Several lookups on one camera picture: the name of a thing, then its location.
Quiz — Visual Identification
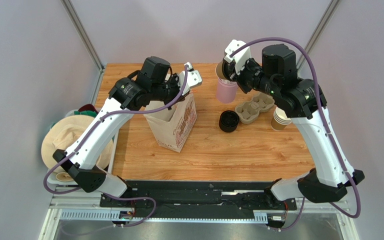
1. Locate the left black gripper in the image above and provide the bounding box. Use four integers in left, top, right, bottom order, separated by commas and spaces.
151, 73, 191, 112

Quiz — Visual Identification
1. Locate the single brown paper cup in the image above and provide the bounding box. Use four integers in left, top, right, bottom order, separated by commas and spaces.
215, 61, 228, 80

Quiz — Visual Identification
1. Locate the white paper takeout bag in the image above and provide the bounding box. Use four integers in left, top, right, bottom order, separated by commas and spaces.
144, 94, 197, 153

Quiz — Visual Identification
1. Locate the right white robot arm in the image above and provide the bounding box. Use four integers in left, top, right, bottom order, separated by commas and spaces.
217, 40, 364, 203

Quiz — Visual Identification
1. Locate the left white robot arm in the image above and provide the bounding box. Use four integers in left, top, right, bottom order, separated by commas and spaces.
51, 56, 194, 198

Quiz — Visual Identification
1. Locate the pink straw holder cup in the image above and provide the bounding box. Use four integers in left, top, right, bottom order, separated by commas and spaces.
215, 78, 238, 104

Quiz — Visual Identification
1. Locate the lower pulp cup carrier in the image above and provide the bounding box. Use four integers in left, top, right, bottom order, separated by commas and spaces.
234, 93, 275, 125

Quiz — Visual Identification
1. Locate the stack of black lids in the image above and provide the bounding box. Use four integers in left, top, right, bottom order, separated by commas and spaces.
219, 110, 240, 133

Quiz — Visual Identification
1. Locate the stack of paper cups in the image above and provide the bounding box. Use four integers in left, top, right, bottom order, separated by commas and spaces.
270, 107, 292, 131

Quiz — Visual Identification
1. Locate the beige straw hat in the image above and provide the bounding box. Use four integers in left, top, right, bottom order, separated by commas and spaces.
41, 114, 114, 182

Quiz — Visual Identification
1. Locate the white plastic bin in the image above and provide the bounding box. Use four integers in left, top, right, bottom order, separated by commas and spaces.
46, 107, 121, 186

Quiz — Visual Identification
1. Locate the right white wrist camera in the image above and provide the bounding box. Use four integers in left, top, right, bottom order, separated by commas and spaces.
223, 39, 252, 75

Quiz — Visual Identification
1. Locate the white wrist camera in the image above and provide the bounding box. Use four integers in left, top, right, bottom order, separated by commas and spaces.
178, 62, 202, 96
223, 39, 252, 75

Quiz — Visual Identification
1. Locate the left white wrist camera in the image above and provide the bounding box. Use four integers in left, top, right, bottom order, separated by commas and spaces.
178, 62, 202, 96

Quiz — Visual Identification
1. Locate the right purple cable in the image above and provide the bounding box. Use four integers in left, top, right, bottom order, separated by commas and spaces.
229, 36, 361, 232

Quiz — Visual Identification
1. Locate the right aluminium frame post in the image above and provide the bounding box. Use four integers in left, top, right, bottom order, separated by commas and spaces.
304, 0, 341, 55

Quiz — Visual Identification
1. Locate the aluminium frame post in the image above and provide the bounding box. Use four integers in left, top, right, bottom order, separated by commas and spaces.
61, 0, 105, 72
304, 0, 341, 55

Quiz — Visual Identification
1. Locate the left aluminium frame post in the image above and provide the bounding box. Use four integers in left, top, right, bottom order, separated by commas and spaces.
61, 0, 105, 72

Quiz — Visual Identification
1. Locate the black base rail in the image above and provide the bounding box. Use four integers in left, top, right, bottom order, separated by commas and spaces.
48, 179, 350, 231

